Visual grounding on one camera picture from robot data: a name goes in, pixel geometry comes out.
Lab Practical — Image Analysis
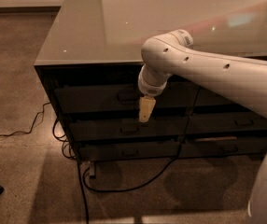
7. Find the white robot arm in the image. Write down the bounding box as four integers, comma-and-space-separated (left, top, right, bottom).
138, 30, 267, 224

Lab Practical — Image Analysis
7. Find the dark drawer cabinet glossy top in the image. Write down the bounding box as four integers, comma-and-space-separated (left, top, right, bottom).
35, 0, 267, 161

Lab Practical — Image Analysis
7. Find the thick black floor cable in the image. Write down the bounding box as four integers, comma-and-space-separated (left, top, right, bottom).
76, 154, 179, 224

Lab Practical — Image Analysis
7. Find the thin black floor cable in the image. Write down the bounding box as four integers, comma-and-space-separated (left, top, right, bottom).
0, 102, 51, 142

